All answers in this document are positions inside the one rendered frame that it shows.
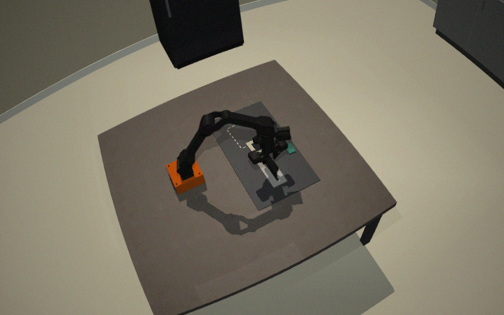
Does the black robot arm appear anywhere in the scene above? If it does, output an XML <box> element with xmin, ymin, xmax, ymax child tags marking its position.
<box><xmin>177</xmin><ymin>109</ymin><xmax>291</xmax><ymax>180</ymax></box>

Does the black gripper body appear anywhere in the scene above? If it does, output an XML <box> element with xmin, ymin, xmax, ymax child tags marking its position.
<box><xmin>248</xmin><ymin>139</ymin><xmax>289</xmax><ymax>164</ymax></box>

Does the dark grey rectangular mat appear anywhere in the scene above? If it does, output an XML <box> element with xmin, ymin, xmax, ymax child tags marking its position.
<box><xmin>213</xmin><ymin>102</ymin><xmax>320</xmax><ymax>211</ymax></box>

